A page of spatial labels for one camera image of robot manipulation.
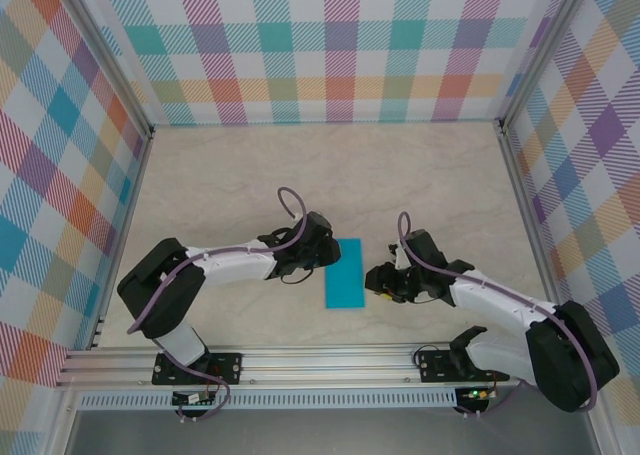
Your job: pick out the blue paper sheet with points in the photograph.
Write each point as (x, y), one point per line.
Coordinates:
(345, 280)

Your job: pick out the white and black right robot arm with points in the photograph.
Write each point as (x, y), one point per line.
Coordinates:
(570, 360)

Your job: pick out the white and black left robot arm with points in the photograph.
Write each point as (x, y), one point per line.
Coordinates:
(160, 290)

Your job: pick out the grey metal sheet panel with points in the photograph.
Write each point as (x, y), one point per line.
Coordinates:
(325, 432)

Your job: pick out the small circuit board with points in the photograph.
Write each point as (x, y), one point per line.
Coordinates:
(477, 394)
(185, 399)

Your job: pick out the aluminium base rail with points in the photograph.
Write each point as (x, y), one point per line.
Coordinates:
(325, 362)

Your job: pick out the aluminium side rail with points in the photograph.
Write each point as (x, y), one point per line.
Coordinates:
(130, 210)
(533, 225)

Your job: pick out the aluminium frame post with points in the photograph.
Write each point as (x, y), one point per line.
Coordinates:
(540, 57)
(111, 60)

